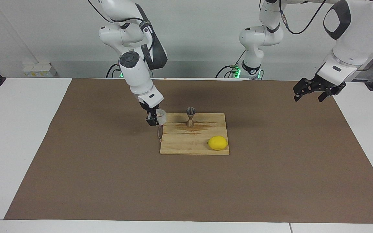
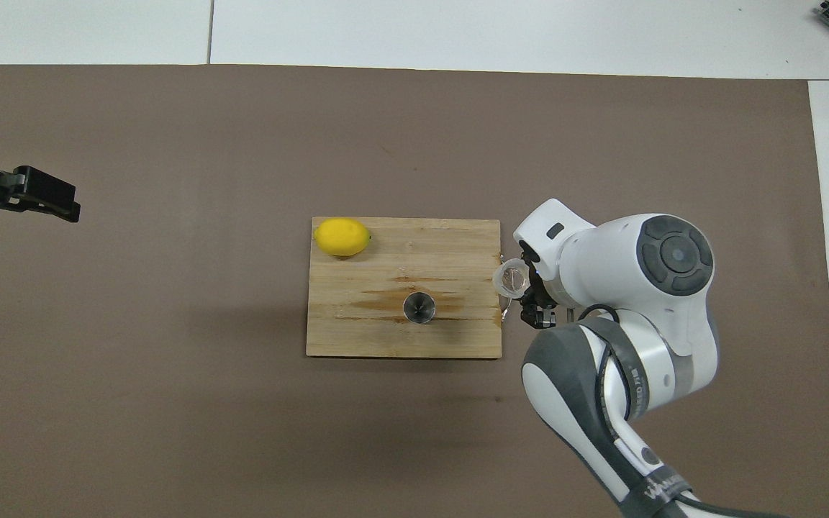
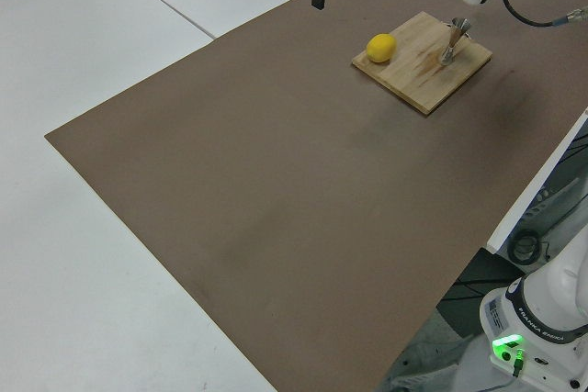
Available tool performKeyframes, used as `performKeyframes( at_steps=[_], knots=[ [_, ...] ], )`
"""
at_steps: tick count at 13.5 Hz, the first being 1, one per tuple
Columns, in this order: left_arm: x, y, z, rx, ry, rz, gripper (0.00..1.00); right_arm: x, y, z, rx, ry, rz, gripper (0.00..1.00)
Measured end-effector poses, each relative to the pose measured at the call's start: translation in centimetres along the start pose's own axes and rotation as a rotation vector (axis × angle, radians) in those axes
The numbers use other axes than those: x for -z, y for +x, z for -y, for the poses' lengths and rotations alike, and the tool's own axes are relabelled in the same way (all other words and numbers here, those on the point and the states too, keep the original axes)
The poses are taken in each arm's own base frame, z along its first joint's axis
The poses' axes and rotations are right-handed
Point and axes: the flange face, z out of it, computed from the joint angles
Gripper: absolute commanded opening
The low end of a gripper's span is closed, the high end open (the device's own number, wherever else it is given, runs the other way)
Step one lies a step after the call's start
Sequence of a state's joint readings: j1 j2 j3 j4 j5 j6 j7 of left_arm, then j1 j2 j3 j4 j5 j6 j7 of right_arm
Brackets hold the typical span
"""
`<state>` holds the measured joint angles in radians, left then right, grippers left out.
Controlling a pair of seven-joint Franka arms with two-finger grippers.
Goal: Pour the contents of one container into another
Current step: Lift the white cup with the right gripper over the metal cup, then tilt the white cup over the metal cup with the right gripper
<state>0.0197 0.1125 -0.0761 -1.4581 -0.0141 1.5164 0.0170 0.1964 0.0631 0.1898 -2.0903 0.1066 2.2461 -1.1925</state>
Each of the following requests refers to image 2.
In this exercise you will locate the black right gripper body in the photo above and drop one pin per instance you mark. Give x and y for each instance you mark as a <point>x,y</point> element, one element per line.
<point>540,283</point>

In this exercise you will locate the frosted glass cup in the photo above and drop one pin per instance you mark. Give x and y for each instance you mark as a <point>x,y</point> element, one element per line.
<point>501,284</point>

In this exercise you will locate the steel double jigger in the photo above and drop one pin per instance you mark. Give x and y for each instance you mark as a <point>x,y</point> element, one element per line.
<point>419,308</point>

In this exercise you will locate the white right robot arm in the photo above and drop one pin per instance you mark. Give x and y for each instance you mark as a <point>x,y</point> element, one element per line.
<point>623,266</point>

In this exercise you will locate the wooden cutting board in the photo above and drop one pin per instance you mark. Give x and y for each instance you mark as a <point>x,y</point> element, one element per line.
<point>422,252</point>

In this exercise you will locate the brown table mat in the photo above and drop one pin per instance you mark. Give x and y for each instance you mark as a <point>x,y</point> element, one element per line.
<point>414,144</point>

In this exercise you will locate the yellow lemon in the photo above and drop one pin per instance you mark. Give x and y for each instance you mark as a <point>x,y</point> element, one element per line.
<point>342,237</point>

